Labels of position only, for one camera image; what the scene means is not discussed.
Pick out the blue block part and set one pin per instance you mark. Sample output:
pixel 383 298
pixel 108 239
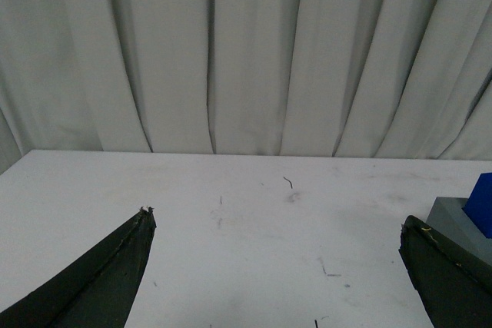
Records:
pixel 478 205

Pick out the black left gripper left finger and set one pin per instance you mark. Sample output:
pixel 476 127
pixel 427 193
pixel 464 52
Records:
pixel 96 290

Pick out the gray cube base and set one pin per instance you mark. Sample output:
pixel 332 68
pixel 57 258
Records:
pixel 448 217

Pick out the white pleated curtain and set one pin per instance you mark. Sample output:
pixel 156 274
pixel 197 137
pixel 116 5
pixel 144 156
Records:
pixel 324 78

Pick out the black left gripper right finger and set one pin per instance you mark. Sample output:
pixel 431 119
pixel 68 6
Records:
pixel 453 284

